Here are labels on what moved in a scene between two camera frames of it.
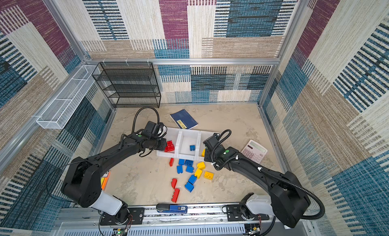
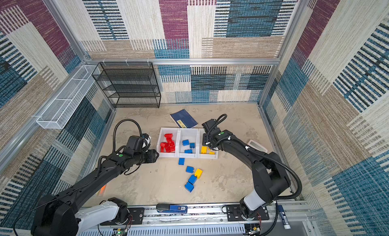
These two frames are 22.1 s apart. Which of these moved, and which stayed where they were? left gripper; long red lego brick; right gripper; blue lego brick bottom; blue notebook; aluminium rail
Moved: right gripper; left gripper
Stayed: blue lego brick bottom; blue notebook; aluminium rail; long red lego brick
